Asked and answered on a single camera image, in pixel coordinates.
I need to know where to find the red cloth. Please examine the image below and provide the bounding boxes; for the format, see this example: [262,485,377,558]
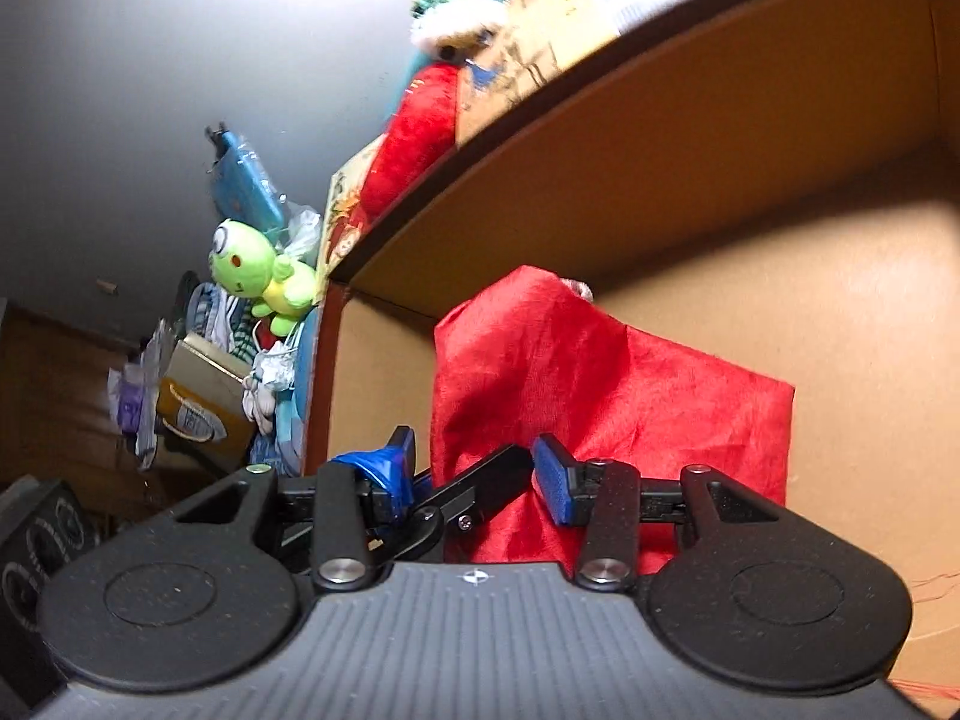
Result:
[429,263,797,577]

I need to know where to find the tan cardboard carton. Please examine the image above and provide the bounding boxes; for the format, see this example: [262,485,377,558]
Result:
[156,333,256,473]

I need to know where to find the colourful picture book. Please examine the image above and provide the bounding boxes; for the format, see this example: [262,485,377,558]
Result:
[317,135,384,299]

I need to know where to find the green frog plush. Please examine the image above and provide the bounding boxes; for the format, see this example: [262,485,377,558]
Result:
[208,220,317,338]

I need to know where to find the blue plastic package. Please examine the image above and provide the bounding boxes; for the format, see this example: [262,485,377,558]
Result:
[205,122,286,242]

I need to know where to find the red plush toy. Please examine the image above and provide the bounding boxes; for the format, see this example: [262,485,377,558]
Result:
[359,62,459,223]

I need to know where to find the brown cardboard box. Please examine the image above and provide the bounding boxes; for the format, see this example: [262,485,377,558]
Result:
[308,0,958,717]

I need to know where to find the panda ornament white fluff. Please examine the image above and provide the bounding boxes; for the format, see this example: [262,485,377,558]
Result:
[410,0,511,64]

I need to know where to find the tan illustrated book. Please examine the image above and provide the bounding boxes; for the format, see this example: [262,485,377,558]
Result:
[455,0,620,148]

